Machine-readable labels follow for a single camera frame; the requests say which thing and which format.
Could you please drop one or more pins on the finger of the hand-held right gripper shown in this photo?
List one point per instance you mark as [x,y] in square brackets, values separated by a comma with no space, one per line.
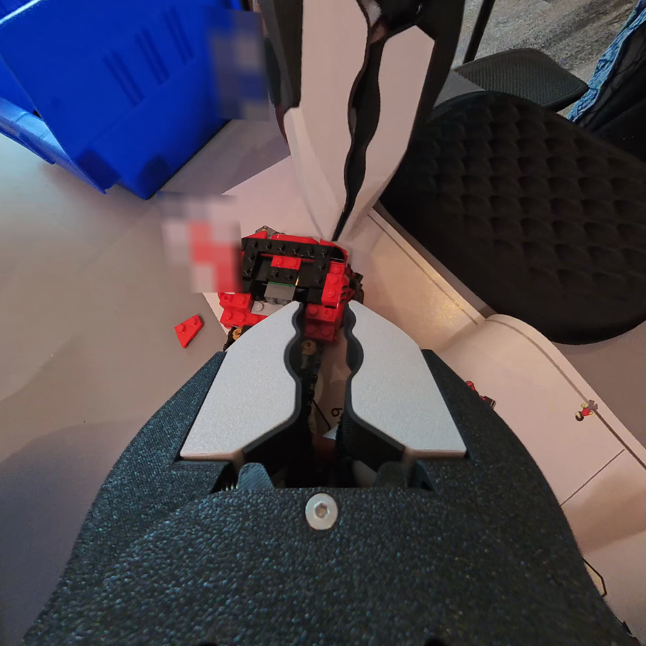
[323,101]
[403,101]

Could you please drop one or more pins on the blue plastic storage bin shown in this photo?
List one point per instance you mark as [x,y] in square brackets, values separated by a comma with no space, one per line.
[101,75]

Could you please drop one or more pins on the black mesh office chair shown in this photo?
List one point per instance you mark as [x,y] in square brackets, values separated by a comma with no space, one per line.
[520,75]

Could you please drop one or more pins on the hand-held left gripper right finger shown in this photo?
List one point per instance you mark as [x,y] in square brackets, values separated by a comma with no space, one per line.
[403,403]

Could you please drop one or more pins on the black dimpled cushion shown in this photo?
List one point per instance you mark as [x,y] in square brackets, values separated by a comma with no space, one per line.
[515,212]

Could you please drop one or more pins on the lego instruction booklet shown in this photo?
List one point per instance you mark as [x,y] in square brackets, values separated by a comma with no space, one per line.
[530,393]

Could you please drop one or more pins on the red and black lego car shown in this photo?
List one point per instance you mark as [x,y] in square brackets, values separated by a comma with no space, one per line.
[333,282]

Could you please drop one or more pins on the red lego wedge plate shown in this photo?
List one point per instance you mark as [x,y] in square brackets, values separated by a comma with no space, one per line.
[189,330]

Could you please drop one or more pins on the blue patterned cloth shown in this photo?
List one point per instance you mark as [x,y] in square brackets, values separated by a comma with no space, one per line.
[621,50]

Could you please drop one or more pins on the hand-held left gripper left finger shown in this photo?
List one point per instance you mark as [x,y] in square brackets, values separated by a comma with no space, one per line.
[242,403]

